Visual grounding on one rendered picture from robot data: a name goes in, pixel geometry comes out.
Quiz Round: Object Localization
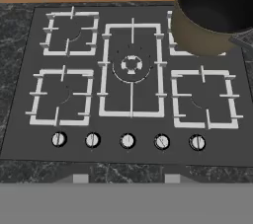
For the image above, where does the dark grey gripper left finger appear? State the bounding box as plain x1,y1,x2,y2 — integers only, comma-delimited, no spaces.
56,163,92,185

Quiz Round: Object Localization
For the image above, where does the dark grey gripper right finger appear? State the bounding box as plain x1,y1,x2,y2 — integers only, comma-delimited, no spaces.
162,164,201,185

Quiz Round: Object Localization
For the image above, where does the black gas hob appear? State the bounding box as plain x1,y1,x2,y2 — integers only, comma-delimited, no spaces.
0,4,253,169

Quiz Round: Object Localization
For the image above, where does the white hob knob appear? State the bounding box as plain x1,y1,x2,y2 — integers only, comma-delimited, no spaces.
50,131,69,149
188,133,207,152
84,131,102,149
153,132,171,151
119,132,137,150

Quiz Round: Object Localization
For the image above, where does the large white pan grate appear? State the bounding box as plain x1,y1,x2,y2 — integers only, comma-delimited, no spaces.
96,17,169,119

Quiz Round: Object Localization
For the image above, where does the olive pot with black inside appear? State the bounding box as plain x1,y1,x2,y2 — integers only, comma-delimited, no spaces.
170,0,253,57

